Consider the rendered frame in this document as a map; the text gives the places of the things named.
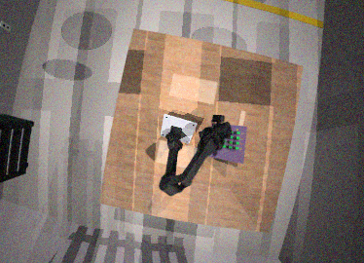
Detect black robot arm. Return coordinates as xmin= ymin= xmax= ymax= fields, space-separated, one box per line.
xmin=159 ymin=122 xmax=232 ymax=196

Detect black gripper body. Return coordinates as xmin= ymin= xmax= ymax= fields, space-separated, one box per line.
xmin=212 ymin=115 xmax=225 ymax=151

